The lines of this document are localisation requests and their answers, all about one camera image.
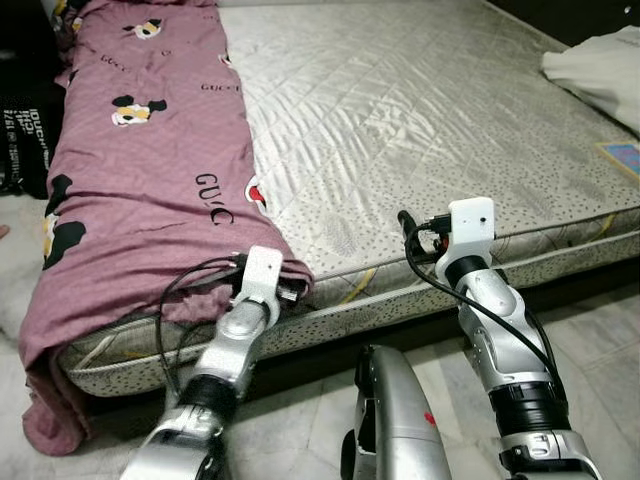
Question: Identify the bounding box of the short black left arm cable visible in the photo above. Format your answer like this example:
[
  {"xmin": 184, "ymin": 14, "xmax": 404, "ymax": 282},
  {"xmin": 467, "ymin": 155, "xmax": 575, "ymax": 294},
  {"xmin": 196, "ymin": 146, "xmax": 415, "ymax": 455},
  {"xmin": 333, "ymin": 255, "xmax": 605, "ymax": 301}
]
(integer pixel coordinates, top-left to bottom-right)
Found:
[{"xmin": 178, "ymin": 266, "xmax": 246, "ymax": 346}]

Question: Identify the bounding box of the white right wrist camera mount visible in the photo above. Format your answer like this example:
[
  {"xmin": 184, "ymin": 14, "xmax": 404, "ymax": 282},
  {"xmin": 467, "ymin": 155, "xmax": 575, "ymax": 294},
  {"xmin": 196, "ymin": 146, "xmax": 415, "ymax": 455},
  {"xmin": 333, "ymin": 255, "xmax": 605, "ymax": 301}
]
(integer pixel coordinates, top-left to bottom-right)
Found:
[{"xmin": 435, "ymin": 197, "xmax": 497, "ymax": 269}]

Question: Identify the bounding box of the robot right leg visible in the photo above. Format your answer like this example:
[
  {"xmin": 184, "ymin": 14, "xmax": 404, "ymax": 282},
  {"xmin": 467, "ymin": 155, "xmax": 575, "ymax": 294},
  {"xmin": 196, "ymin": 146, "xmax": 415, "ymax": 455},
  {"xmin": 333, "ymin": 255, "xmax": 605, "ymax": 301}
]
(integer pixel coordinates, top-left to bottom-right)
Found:
[{"xmin": 340, "ymin": 344, "xmax": 453, "ymax": 480}]

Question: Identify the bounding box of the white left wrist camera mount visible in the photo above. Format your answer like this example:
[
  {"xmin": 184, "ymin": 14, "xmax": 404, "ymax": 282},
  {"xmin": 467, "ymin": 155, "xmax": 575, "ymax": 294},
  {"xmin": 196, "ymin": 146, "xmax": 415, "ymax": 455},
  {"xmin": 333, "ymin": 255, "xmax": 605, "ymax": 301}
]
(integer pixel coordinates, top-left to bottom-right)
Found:
[{"xmin": 237, "ymin": 246, "xmax": 285, "ymax": 307}]

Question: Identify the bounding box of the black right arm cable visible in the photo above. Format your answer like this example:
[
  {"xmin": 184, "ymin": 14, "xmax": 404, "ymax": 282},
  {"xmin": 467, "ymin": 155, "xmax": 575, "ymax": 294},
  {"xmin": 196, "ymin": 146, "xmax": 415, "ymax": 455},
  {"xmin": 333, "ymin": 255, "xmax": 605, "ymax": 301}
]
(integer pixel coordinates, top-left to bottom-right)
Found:
[{"xmin": 400, "ymin": 225, "xmax": 561, "ymax": 386}]

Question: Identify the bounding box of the dark clothes heap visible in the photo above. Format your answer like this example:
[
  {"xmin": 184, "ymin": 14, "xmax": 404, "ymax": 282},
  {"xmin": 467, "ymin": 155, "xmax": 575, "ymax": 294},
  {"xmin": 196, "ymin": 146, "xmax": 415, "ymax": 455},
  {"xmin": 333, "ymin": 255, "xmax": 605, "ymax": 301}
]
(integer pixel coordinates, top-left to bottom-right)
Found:
[{"xmin": 0, "ymin": 0, "xmax": 73, "ymax": 111}]

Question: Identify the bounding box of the pink cartoon print blanket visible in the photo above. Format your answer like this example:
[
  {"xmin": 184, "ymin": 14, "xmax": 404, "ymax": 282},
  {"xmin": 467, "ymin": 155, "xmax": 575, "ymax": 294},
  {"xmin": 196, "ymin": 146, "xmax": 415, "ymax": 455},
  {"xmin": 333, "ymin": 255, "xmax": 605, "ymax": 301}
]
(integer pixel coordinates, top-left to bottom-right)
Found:
[{"xmin": 18, "ymin": 0, "xmax": 317, "ymax": 458}]

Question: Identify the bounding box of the white pillow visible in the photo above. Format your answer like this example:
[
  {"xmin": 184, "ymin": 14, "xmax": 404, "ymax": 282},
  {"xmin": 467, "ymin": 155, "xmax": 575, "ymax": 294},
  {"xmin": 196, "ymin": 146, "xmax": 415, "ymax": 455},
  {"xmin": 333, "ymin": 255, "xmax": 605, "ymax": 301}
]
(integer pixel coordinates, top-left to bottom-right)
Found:
[{"xmin": 540, "ymin": 25, "xmax": 640, "ymax": 138}]

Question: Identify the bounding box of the colourful children's book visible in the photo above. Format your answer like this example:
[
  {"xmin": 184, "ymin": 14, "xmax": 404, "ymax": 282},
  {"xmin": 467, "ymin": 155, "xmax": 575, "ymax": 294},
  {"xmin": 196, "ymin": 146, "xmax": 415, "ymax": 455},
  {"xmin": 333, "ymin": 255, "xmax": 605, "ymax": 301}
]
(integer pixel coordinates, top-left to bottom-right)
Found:
[{"xmin": 594, "ymin": 141, "xmax": 640, "ymax": 183}]

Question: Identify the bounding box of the black white printed cloth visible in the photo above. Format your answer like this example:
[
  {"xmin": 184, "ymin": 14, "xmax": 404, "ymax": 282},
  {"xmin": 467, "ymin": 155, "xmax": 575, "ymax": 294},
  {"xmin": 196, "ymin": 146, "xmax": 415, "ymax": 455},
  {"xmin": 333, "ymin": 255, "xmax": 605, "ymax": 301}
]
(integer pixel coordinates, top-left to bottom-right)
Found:
[{"xmin": 0, "ymin": 78, "xmax": 53, "ymax": 199}]

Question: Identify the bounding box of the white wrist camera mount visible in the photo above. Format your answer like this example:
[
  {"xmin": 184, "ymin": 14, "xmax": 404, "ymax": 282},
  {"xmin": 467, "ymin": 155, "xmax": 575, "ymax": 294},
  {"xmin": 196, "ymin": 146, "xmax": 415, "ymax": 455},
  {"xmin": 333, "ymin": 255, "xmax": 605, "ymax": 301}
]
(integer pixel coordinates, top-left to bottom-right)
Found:
[
  {"xmin": 237, "ymin": 246, "xmax": 285, "ymax": 307},
  {"xmin": 435, "ymin": 197, "xmax": 497, "ymax": 269}
]

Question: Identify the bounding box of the white quilted mattress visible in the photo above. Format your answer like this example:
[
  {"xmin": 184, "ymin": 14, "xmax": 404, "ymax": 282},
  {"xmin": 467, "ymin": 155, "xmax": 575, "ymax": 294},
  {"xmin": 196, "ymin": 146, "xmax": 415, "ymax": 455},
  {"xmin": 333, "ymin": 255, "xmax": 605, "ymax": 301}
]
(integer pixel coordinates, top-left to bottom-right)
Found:
[{"xmin": 58, "ymin": 0, "xmax": 640, "ymax": 399}]

